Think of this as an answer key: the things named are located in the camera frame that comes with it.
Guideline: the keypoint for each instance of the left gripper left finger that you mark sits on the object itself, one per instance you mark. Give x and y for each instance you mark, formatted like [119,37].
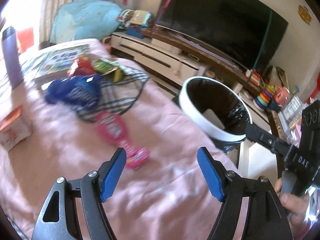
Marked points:
[58,218]

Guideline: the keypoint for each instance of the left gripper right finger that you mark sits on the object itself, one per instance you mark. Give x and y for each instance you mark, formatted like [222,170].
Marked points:
[251,202]

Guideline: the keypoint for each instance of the white red carton box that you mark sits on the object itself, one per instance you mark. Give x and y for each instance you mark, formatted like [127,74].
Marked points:
[15,127]

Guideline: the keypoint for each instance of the pink snack pouch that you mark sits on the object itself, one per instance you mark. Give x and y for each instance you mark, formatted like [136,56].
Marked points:
[112,128]

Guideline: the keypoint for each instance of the blue snack wrapper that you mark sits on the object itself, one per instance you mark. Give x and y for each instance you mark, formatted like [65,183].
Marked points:
[83,91]

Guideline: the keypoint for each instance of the red snack bag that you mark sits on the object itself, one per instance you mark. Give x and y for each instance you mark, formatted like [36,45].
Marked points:
[81,67]

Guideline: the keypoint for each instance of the white trash bin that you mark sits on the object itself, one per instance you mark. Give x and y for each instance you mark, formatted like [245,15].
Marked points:
[200,93]

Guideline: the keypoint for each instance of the right hand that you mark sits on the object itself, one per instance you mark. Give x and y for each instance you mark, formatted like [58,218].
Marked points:
[298,206]

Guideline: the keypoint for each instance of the green snack wrapper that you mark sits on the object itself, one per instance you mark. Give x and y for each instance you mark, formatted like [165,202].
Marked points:
[109,69]

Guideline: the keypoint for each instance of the green children's book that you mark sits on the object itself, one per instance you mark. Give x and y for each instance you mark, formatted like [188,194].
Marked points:
[55,64]

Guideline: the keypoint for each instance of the black television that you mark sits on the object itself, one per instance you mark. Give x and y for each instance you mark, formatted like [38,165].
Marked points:
[247,31]

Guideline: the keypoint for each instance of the white TV cabinet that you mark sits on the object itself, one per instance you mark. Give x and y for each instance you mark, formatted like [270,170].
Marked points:
[177,68]

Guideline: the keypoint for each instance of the pink kettlebell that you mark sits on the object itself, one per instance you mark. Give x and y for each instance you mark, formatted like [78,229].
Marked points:
[106,41]

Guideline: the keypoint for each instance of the purple thermos bottle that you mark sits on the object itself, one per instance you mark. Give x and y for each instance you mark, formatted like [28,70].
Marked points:
[10,54]

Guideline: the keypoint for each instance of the light blue covered furniture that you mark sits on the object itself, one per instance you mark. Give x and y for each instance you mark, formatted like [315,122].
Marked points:
[85,19]

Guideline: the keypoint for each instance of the toy phone on cabinet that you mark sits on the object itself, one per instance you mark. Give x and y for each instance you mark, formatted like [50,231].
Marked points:
[142,18]

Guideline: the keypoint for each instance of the rainbow stacking ring toy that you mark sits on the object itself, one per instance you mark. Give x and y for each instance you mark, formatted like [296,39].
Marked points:
[264,98]

